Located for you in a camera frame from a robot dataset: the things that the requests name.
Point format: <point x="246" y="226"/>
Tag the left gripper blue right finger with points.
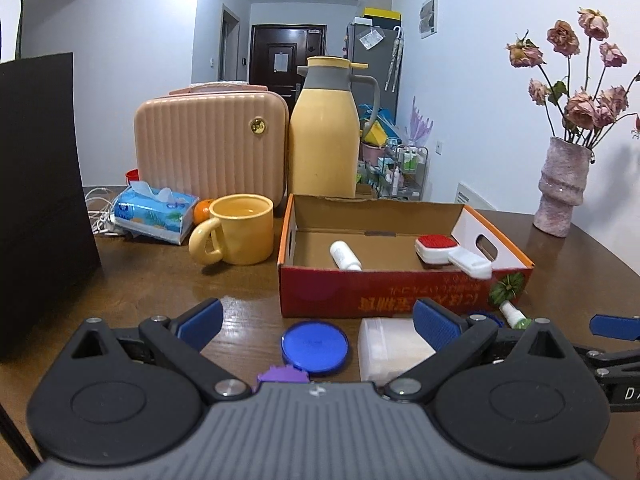
<point x="459" y="344"/>

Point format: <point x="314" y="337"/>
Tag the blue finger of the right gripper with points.
<point x="615" y="327"/>

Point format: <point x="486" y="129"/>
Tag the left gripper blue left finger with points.
<point x="176" y="347"/>

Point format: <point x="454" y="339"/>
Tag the translucent plastic container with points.
<point x="388" y="347"/>

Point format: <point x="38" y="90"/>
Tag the blue round lid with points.
<point x="315" y="347"/>

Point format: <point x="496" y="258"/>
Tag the red white lint brush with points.
<point x="439" y="250"/>

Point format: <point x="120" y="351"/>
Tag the purple small object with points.
<point x="282" y="373"/>

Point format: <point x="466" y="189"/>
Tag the yellow ceramic mug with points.
<point x="239" y="231"/>

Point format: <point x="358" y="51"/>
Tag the orange fruit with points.
<point x="201" y="211"/>

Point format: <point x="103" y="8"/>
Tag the small white bottle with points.
<point x="344" y="257"/>

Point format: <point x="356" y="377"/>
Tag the blue tissue pack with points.
<point x="160" y="213"/>

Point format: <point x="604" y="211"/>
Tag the red cardboard box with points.
<point x="382" y="233"/>

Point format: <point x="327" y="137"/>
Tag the red bowl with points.
<point x="132" y="175"/>

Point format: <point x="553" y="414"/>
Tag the pink textured vase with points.
<point x="562" y="184"/>

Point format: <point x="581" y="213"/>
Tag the black paper bag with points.
<point x="47" y="246"/>

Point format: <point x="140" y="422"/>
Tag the pink ribbed suitcase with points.
<point x="212" y="140"/>

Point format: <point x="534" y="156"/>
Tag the dried pink roses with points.
<point x="579" y="107"/>

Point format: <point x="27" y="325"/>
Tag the yellow thermos jug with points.
<point x="325" y="129"/>

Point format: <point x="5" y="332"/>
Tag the grey refrigerator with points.
<point x="373" y="45"/>

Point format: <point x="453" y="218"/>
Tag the dark entrance door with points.
<point x="277" y="51"/>

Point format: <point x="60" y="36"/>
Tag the yellow box on fridge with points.
<point x="381" y="14"/>

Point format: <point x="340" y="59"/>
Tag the wire storage cart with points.
<point x="400" y="172"/>

